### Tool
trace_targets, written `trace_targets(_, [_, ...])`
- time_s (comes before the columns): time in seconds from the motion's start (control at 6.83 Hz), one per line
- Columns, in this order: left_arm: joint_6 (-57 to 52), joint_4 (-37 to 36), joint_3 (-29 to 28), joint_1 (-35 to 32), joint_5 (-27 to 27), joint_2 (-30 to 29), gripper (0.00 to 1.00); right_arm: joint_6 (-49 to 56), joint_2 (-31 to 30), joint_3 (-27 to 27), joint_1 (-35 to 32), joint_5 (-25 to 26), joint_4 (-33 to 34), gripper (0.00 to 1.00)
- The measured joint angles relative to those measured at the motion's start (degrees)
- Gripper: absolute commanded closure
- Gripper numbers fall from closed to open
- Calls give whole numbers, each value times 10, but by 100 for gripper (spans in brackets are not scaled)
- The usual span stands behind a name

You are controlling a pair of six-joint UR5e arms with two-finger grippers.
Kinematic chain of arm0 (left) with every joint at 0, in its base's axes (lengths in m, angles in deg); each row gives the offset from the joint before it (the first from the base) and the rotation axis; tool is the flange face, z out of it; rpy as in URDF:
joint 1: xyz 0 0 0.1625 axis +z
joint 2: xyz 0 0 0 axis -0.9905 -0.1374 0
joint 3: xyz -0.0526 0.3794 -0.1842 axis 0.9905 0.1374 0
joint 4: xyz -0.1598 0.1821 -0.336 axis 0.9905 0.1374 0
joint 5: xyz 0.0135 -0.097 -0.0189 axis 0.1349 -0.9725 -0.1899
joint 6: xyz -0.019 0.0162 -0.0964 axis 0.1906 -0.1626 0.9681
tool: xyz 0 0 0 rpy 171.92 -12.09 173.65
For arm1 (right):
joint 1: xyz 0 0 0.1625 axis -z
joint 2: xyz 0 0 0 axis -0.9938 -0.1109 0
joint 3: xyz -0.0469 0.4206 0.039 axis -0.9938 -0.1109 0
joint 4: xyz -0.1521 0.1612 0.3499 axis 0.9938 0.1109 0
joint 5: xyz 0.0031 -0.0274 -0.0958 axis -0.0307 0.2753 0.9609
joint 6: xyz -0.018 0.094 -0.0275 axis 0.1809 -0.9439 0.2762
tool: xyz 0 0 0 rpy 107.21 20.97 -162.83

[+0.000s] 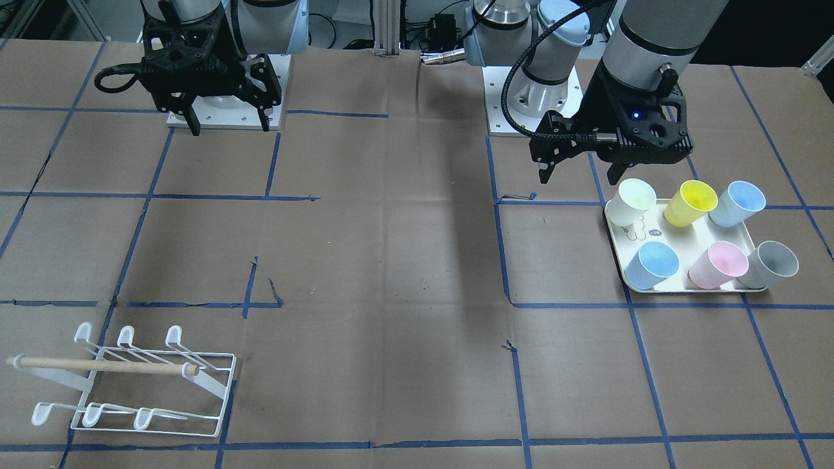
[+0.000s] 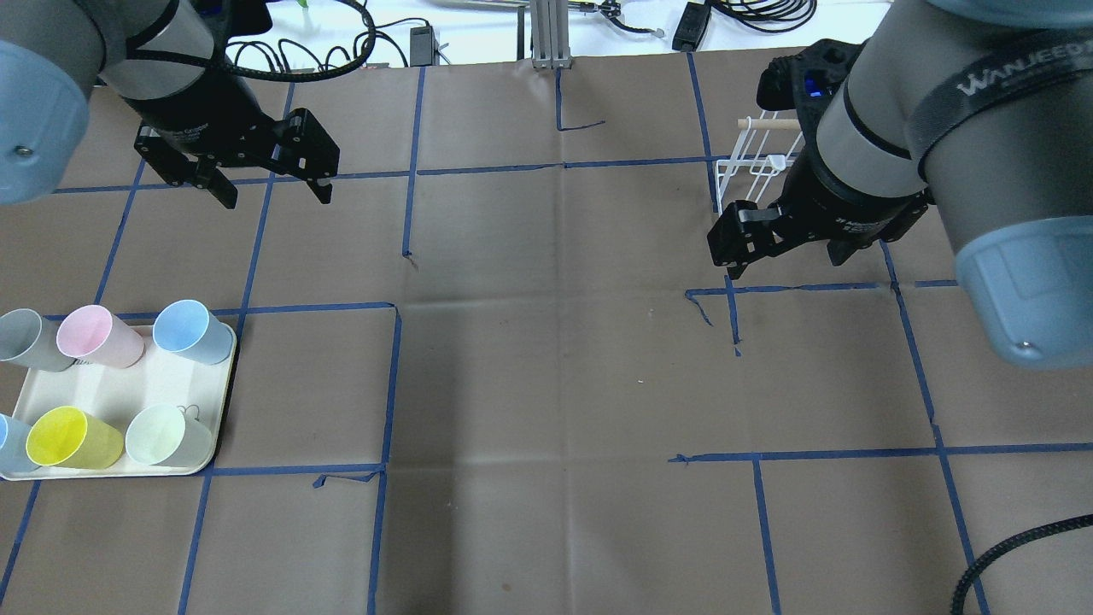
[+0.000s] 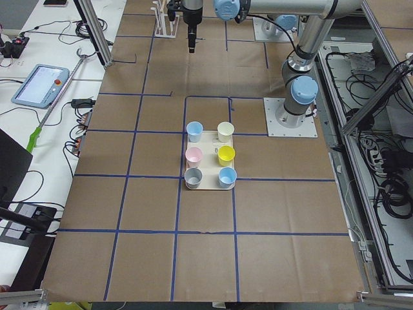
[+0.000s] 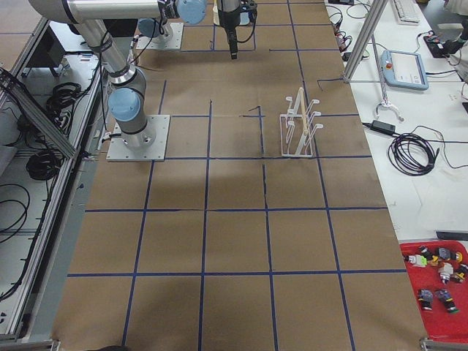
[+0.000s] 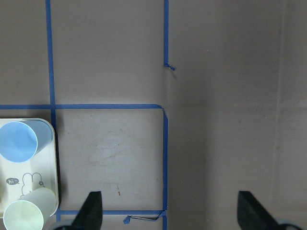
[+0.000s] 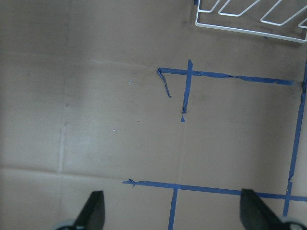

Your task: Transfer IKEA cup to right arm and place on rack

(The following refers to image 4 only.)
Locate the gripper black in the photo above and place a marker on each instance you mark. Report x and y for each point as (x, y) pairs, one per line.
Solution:
(229, 17)

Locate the black power adapter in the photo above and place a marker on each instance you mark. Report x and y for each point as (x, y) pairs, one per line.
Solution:
(383, 128)

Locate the blue teach pendant tablet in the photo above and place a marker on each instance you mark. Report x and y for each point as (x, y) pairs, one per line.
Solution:
(404, 70)

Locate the white keyboard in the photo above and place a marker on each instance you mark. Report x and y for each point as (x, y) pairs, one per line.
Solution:
(405, 12)

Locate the brown paper table mat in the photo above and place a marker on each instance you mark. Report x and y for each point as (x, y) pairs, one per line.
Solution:
(228, 245)

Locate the red tray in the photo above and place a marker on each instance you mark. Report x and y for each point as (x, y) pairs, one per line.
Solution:
(438, 273)

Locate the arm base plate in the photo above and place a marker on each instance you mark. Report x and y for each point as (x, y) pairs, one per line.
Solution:
(170, 41)
(148, 145)

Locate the white wire cup rack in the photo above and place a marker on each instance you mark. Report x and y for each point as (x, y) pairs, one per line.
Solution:
(297, 126)

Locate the aluminium frame post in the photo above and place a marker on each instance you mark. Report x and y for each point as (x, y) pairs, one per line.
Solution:
(369, 25)

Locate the green handled reacher grabber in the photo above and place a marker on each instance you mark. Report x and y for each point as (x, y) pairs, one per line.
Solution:
(384, 104)

